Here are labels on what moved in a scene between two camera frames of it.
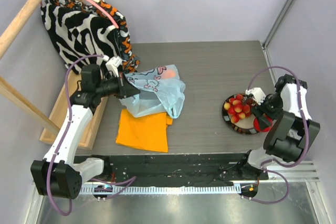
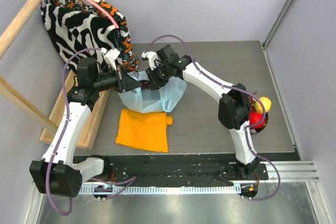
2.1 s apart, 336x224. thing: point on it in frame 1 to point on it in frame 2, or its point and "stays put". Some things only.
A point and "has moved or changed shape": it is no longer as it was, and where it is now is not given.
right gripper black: (260, 112) to (153, 79)
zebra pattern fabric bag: (84, 34) stays put
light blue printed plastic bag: (161, 90) has moved or changed shape
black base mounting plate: (180, 170) stays put
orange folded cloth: (149, 132) stays put
